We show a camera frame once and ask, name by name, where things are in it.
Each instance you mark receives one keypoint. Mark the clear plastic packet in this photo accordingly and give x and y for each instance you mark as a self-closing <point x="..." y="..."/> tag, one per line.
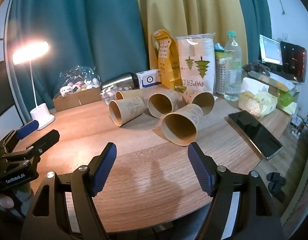
<point x="109" y="93"/>

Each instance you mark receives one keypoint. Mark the yellow curtain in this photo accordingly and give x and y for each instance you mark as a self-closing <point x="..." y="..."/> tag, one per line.
<point x="188" y="7"/>

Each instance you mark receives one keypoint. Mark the black gloves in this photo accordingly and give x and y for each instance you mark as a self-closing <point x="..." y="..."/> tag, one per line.
<point x="256" y="66"/>

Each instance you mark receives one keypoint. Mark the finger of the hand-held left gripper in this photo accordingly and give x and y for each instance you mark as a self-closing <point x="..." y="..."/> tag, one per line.
<point x="45" y="140"/>
<point x="26" y="129"/>

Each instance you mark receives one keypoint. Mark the black smartphone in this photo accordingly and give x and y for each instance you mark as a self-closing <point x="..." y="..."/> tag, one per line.
<point x="256" y="135"/>

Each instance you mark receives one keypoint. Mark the stainless steel thermos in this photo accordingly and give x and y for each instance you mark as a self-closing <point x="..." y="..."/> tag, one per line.
<point x="121" y="79"/>

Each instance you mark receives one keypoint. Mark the person's left hand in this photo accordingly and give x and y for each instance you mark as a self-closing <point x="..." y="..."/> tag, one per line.
<point x="5" y="202"/>

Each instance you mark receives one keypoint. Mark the pale yellow plastic bag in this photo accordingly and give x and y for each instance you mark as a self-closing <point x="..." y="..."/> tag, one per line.
<point x="264" y="102"/>

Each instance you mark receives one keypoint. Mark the green plastic bag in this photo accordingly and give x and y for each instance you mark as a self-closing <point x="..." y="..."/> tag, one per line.
<point x="287" y="101"/>

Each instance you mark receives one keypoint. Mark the brown paper cup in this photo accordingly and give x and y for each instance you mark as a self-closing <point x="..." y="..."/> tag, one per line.
<point x="124" y="94"/>
<point x="190" y="113"/>
<point x="131" y="107"/>
<point x="203" y="102"/>
<point x="160" y="103"/>

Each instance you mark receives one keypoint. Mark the clear bag of small toys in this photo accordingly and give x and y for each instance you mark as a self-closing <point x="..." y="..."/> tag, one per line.
<point x="79" y="78"/>

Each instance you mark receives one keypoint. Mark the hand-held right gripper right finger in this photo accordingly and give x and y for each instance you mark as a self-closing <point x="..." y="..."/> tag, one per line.
<point x="200" y="171"/>

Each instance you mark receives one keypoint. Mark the white desk lamp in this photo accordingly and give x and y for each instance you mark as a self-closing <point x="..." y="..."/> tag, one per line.
<point x="42" y="116"/>

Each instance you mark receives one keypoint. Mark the teal curtain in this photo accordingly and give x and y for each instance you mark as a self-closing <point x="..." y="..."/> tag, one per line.
<point x="81" y="30"/>
<point x="256" y="17"/>

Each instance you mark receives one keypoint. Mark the yellow green sponge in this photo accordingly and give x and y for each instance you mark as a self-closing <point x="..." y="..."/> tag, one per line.
<point x="220" y="54"/>

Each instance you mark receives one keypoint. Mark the clear plastic water bottle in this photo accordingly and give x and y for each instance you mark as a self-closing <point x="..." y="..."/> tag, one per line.
<point x="232" y="80"/>

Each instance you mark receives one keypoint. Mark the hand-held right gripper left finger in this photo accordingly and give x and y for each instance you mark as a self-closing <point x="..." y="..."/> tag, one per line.
<point x="104" y="171"/>

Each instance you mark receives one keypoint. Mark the yellow standing pouch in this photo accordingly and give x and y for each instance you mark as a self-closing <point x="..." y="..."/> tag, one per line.
<point x="166" y="62"/>

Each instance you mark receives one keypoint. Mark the white and blue box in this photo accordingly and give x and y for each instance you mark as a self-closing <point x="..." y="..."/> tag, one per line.
<point x="149" y="79"/>

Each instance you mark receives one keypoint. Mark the white tissue pack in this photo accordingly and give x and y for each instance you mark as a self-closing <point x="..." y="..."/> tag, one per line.
<point x="253" y="85"/>

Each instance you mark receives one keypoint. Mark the black sandal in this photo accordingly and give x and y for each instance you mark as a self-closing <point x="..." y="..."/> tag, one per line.
<point x="276" y="177"/>
<point x="277" y="192"/>

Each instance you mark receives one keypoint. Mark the bagged sleeve of paper cups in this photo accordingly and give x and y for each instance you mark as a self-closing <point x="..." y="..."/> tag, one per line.
<point x="196" y="55"/>

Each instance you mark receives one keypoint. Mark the laptop screen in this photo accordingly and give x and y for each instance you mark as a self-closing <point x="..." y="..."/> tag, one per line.
<point x="271" y="50"/>

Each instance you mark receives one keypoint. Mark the white perforated basket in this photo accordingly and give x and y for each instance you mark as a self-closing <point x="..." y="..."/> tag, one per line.
<point x="220" y="78"/>

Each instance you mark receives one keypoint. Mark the shallow cardboard box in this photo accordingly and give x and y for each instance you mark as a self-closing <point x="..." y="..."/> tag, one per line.
<point x="76" y="99"/>

